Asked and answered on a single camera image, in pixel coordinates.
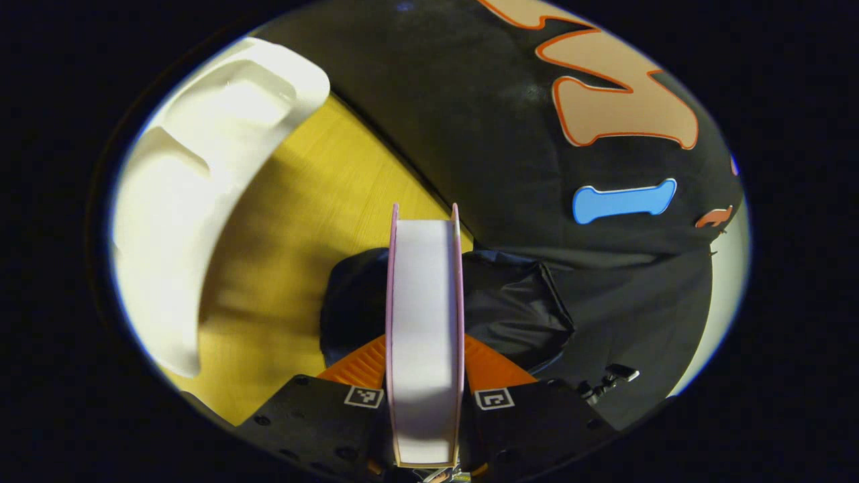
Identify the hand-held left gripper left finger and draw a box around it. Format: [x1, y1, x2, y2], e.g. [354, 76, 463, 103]
[235, 334, 390, 483]

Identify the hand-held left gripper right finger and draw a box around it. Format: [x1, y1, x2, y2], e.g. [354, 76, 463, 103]
[463, 334, 618, 483]

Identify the blue schoolbag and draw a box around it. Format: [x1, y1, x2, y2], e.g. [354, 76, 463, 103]
[320, 248, 576, 376]

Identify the pink book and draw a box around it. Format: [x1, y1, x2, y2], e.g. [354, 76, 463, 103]
[385, 203, 466, 469]

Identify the white bookshelf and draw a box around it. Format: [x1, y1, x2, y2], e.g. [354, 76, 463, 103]
[111, 37, 332, 378]

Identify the black backdrop cloth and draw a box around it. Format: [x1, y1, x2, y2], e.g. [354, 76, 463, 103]
[252, 0, 746, 430]

